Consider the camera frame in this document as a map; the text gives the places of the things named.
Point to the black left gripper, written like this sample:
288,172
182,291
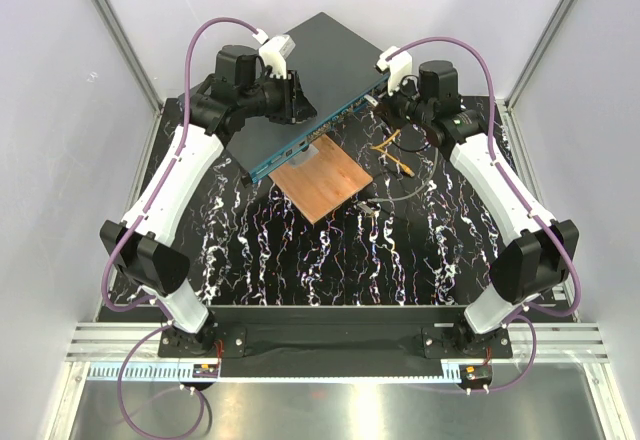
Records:
295,107

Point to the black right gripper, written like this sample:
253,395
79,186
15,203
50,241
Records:
385,108

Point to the silver transceiver module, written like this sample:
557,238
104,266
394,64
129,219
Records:
371,100
365,209

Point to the dark grey network switch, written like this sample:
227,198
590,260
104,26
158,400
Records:
336,67

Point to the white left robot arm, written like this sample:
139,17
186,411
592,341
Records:
246,83

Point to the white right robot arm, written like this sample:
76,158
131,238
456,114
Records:
537,247

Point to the wooden board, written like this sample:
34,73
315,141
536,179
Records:
324,183

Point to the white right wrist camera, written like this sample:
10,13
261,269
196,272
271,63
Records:
397,64

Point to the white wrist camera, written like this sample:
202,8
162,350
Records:
397,64
274,52

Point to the silver metal bracket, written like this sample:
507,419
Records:
303,156

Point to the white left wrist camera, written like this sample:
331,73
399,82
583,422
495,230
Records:
274,52

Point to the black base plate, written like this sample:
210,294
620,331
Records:
331,343

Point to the aluminium frame rail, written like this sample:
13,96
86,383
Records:
134,352

